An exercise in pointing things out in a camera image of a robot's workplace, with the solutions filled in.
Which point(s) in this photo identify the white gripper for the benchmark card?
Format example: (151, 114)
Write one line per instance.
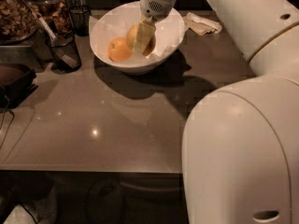
(154, 4)

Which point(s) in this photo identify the yellow apple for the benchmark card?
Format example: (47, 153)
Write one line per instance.
(130, 40)

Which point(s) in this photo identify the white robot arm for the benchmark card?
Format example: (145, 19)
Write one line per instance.
(240, 148)

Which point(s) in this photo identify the white ceramic bowl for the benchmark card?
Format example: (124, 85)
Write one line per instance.
(149, 64)

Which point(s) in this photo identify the white paper bowl liner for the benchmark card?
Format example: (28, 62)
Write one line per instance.
(115, 24)

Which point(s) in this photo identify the orange fruit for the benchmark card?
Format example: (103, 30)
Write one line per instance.
(118, 50)

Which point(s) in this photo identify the folded paper napkins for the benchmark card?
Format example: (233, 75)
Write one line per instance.
(201, 25)

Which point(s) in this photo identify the small black mesh cup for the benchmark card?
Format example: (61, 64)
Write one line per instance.
(80, 19)

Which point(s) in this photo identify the white utensil in cup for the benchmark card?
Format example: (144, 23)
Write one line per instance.
(51, 34)

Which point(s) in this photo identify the large black mesh cup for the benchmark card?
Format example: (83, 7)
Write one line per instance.
(56, 66)

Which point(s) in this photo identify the metal tray under jars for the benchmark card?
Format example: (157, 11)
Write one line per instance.
(32, 52)

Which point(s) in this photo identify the large glass snack jar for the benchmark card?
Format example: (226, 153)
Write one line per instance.
(16, 22)

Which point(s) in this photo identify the dark brown device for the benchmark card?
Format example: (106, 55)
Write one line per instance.
(16, 84)

